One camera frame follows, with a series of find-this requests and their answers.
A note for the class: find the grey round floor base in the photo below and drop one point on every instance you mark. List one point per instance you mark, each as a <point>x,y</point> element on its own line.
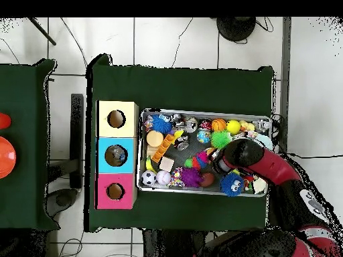
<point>63,199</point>

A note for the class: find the orange disc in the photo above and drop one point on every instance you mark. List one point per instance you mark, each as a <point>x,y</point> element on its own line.
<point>6,158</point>

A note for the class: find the shallow clear mesh bin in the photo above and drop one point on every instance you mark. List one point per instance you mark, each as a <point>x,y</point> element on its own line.
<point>161,191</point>

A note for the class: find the small soccer ball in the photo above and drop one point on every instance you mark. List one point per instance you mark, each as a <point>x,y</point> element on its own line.
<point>148,178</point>

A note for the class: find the dark green side table cloth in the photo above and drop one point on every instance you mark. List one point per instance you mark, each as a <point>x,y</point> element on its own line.
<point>27,203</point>

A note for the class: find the small red object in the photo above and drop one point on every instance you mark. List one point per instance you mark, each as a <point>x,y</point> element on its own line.
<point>4,121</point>

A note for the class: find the striped orange tiger toy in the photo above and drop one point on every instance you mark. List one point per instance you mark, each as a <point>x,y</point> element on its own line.
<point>247,183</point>

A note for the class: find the black round stand base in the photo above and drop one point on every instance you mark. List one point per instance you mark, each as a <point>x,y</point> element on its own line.
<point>236,28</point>

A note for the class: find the small yellow rubber duck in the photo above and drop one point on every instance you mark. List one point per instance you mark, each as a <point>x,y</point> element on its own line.
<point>246,127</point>

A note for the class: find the small brown football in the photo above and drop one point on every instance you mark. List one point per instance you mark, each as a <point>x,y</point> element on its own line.
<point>207,179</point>

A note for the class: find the wooden box with three holes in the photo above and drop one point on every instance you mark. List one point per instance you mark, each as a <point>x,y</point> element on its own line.
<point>117,160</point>

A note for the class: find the purple spiky toy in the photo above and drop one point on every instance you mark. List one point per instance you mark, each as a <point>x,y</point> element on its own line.
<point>191,177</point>

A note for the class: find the black drink can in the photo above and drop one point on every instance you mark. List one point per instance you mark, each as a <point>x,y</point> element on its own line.
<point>191,125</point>

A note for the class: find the plain wooden cube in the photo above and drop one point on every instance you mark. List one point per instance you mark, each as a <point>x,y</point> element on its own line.
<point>166,164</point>

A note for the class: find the blue spiky ball with eyes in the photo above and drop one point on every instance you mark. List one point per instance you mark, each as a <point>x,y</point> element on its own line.
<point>161,124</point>

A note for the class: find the plain blue spiky ball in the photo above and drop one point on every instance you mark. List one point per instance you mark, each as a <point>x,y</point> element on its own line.
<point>231,184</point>

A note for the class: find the white baseball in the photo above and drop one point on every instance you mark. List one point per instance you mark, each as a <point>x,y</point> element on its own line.
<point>163,178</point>

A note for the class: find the long orange toy brick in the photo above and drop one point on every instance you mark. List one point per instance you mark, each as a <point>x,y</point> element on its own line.
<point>163,148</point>

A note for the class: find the black upright panel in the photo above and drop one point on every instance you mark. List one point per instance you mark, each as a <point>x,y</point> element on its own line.
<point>77,139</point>

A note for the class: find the yellow smiley ball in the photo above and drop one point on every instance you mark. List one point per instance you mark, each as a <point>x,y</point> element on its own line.
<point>233,127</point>

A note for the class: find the cream yellow knitted cloth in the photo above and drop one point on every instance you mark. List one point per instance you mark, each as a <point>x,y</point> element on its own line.
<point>259,185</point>

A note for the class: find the small orange basketball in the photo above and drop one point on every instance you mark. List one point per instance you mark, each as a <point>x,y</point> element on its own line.
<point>218,125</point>

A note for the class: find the small blue globe ball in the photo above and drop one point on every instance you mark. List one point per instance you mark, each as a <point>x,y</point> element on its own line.
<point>203,136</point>

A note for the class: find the light green spiky ball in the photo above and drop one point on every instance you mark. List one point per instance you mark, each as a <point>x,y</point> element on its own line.
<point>221,140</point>

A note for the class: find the yellow toy banana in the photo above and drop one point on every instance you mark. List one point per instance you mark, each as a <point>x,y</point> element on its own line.
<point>149,163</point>

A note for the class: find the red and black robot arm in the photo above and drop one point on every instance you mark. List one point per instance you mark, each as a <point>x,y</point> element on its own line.
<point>268,163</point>

